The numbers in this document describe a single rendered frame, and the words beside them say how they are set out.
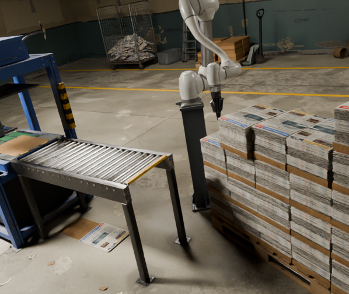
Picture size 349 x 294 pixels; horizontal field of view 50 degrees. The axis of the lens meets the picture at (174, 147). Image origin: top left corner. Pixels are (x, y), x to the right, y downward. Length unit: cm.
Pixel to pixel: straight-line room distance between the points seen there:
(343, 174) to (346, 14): 717
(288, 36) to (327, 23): 90
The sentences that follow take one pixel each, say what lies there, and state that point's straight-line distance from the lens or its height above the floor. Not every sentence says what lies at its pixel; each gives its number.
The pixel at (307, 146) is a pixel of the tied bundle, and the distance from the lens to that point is 214.
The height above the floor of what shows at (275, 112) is 106.
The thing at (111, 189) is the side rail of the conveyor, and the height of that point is 77.
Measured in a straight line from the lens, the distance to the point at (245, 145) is 247.
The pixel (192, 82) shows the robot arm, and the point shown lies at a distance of 311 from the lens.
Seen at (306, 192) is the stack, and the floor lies 74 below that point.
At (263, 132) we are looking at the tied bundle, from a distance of 235.
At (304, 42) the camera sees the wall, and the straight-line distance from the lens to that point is 937.
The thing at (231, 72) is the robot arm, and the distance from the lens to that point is 289.
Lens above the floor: 195
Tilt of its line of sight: 23 degrees down
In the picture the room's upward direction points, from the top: 10 degrees counter-clockwise
